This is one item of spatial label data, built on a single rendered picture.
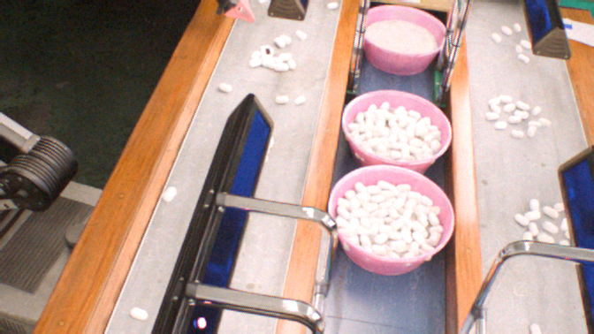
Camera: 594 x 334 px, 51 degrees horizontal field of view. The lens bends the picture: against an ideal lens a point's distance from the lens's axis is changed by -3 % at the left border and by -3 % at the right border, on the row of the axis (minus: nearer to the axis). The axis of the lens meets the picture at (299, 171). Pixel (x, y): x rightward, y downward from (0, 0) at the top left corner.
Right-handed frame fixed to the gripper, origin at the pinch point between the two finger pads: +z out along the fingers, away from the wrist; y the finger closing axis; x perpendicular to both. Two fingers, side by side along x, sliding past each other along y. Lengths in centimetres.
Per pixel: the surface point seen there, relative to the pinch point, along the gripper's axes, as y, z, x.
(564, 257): -96, 27, -63
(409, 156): -39, 39, -25
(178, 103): -34.9, -5.0, 10.5
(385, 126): -27.4, 35.9, -19.8
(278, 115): -30.9, 14.8, -3.5
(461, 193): -51, 47, -34
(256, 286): -82, 18, -6
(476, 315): -96, 30, -47
